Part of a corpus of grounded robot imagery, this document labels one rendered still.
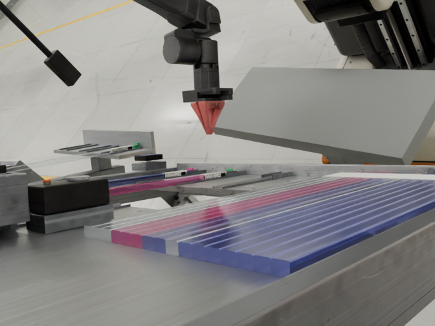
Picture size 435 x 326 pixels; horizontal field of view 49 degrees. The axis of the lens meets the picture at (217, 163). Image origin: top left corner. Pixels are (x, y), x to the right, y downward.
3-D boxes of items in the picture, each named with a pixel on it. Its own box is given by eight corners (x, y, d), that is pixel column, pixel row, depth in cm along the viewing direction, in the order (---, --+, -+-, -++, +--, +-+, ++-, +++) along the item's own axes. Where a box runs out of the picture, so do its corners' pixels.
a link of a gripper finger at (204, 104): (206, 135, 103) (204, 91, 102) (183, 135, 108) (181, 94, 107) (227, 133, 108) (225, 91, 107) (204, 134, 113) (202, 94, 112)
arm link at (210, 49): (222, 36, 105) (204, 40, 109) (199, 33, 100) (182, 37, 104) (224, 68, 106) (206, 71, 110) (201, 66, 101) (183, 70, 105)
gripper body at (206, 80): (214, 96, 100) (212, 61, 100) (180, 99, 107) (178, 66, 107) (234, 96, 105) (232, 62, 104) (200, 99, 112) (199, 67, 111)
